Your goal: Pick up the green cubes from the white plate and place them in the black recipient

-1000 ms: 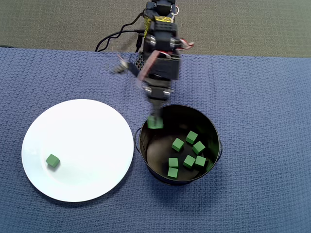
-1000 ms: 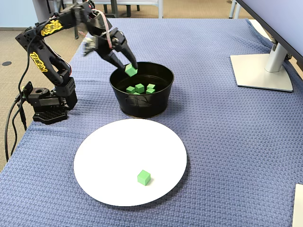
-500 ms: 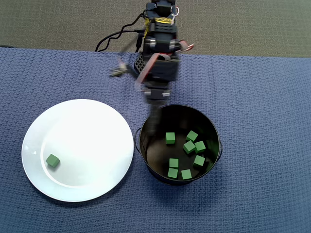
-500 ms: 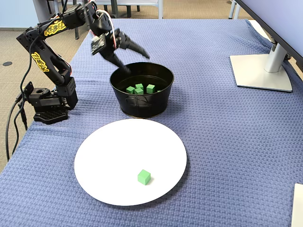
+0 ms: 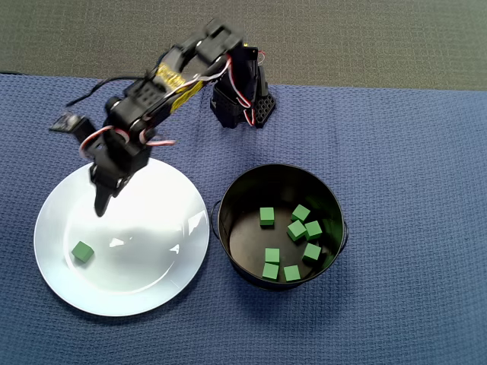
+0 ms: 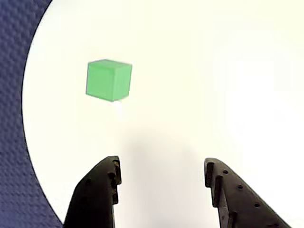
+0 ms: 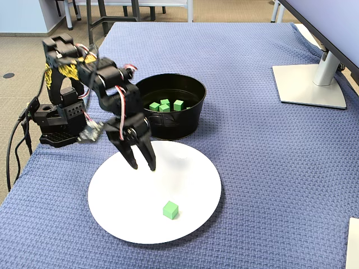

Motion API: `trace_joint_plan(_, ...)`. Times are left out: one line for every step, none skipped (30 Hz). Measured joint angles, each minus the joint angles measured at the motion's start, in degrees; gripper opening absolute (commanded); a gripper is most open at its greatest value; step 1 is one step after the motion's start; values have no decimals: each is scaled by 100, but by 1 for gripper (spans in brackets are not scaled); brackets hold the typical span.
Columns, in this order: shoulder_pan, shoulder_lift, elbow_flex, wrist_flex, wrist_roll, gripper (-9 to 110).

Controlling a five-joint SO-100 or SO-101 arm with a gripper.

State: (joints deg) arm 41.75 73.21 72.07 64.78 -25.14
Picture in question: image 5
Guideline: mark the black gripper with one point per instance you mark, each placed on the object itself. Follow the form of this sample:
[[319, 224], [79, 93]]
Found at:
[[106, 178]]

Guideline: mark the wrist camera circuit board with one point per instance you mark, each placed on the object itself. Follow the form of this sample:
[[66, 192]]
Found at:
[[70, 121]]

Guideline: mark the white round plate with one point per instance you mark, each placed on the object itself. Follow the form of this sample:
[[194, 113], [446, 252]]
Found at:
[[133, 273]]

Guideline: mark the blue woven tablecloth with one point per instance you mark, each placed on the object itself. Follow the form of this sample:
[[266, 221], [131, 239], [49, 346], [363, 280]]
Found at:
[[399, 190]]

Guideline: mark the black metal bucket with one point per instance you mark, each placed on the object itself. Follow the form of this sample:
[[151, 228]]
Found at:
[[243, 235]]

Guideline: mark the green cube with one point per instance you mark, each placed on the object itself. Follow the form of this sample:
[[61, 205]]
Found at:
[[82, 252], [291, 273], [272, 255], [300, 213], [311, 252], [270, 271], [296, 230], [266, 216], [314, 230]]

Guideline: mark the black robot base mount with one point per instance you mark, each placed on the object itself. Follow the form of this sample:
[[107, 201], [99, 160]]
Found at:
[[266, 108]]

